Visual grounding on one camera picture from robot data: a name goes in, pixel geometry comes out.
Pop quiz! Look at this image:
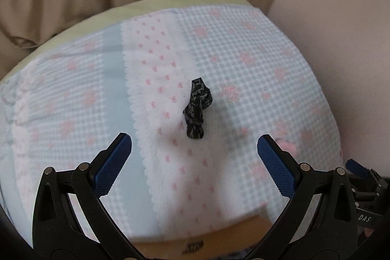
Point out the dark patterned sock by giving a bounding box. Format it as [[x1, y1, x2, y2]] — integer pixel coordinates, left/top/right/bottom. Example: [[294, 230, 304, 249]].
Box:
[[182, 77, 213, 141]]

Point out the light green bed sheet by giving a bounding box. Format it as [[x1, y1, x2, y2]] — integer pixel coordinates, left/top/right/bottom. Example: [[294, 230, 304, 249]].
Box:
[[0, 0, 259, 84]]

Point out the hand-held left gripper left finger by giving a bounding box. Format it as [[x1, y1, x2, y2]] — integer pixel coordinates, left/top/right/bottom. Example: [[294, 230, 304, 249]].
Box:
[[32, 132, 144, 260]]

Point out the cardboard box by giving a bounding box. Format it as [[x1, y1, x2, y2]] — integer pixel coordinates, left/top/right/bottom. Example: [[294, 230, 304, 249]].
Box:
[[133, 214, 275, 260]]

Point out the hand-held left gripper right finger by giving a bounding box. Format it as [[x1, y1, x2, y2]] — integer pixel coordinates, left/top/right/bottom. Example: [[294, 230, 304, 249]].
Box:
[[257, 134, 358, 260]]

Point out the blue checked flower blanket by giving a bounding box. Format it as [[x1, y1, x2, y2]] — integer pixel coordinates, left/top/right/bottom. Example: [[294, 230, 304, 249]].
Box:
[[0, 4, 344, 248]]

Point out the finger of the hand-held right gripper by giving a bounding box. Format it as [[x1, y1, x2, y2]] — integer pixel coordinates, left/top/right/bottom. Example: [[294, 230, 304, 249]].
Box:
[[345, 158, 388, 187]]

